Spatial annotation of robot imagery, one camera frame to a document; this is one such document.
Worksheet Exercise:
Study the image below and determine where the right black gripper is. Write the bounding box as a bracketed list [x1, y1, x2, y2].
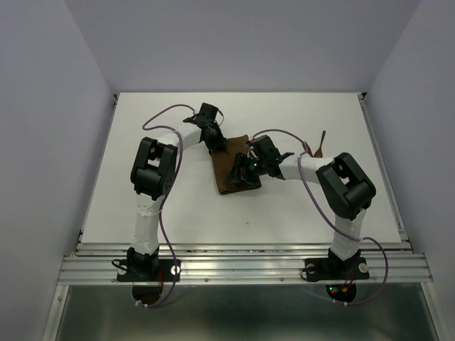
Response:
[223, 152, 267, 189]

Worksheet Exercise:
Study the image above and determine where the brown cloth napkin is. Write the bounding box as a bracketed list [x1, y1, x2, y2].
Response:
[210, 135, 262, 195]

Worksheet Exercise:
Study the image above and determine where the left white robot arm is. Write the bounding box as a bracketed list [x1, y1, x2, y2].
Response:
[127, 103, 226, 280]

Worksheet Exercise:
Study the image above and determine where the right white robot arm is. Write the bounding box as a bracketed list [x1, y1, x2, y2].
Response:
[225, 135, 376, 277]

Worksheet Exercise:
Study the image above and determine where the brown wooden spoon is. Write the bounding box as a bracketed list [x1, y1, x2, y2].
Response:
[314, 130, 326, 158]

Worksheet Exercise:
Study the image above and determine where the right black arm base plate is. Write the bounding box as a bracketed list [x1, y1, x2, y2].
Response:
[304, 257, 370, 282]

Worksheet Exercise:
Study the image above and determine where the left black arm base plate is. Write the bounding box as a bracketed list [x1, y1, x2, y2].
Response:
[111, 259, 181, 283]

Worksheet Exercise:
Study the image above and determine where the aluminium front rail frame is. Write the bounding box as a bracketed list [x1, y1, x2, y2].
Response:
[42, 236, 450, 340]

